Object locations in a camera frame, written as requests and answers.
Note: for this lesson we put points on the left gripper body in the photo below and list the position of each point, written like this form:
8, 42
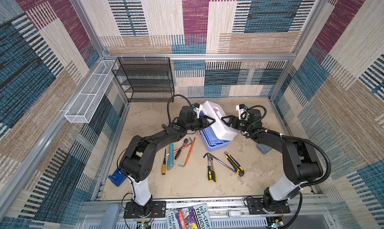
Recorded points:
197, 124

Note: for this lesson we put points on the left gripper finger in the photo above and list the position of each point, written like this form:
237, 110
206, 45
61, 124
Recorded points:
206, 124
208, 119

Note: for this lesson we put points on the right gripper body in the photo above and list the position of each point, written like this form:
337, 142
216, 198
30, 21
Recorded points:
242, 124

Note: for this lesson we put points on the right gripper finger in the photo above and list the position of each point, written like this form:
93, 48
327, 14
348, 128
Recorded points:
229, 122
229, 118

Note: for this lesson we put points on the white and blue toolbox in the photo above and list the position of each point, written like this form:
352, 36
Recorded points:
218, 135

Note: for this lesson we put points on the red handled pliers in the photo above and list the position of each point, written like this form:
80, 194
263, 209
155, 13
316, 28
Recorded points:
186, 143

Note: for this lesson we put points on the black yellow screwdriver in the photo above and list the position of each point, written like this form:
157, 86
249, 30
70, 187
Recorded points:
209, 170

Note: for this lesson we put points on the yellow handled pliers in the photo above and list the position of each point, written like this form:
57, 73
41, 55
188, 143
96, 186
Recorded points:
212, 169

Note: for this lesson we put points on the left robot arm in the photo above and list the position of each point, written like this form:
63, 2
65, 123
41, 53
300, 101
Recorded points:
136, 161

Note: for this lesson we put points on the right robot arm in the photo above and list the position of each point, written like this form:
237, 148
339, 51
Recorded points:
304, 163

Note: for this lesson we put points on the grey sponge block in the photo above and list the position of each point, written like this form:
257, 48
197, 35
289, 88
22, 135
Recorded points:
263, 148

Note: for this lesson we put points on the orange hex key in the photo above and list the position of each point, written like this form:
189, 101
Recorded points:
189, 154

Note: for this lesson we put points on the black hex key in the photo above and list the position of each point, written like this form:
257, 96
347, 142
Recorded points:
208, 155

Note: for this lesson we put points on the yellow black utility knife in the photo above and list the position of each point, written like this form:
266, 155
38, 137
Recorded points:
237, 167

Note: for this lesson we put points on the teal utility knife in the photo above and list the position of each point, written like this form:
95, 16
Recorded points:
170, 163

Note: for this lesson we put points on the colourful treehouse book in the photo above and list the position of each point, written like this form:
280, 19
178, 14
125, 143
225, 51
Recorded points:
193, 217

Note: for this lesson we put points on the blue tape dispenser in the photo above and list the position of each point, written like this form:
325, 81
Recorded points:
118, 177

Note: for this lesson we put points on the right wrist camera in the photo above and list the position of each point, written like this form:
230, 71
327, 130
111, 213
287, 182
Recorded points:
242, 111

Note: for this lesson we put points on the wooden handle screwdriver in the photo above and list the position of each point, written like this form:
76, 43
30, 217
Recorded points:
164, 165

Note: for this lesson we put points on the black wire mesh shelf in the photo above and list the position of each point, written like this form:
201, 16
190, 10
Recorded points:
145, 79

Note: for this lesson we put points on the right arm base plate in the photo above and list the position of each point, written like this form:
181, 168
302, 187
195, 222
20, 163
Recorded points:
259, 206

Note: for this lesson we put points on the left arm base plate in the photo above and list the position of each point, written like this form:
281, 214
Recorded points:
135, 211

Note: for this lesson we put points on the white wire mesh basket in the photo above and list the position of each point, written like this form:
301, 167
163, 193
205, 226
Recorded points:
87, 101

